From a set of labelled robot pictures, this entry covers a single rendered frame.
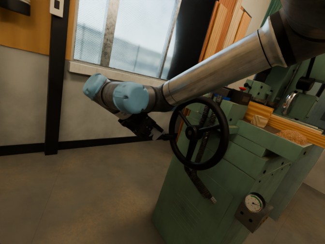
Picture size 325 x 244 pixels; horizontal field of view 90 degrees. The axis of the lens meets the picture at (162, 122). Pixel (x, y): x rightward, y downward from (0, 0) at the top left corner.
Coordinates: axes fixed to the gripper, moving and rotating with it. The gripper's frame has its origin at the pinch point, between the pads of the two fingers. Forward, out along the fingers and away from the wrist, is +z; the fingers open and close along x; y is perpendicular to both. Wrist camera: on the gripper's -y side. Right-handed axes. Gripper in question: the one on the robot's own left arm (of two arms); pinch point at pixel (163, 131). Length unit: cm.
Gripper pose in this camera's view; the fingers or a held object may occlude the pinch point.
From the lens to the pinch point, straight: 69.2
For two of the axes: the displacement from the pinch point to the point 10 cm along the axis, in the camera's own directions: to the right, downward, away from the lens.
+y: -6.2, 7.8, -0.5
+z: 5.4, 4.7, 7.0
